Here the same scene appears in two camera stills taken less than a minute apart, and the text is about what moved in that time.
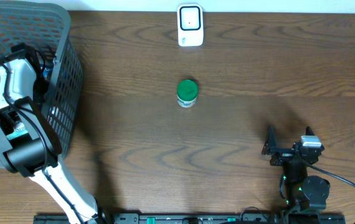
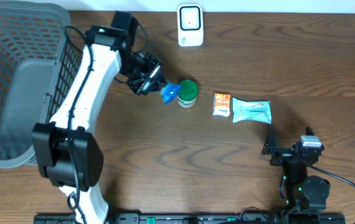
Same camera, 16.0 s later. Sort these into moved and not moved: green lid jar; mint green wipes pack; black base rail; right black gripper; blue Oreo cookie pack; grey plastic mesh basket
Moved: mint green wipes pack; blue Oreo cookie pack
Not moved: black base rail; grey plastic mesh basket; right black gripper; green lid jar
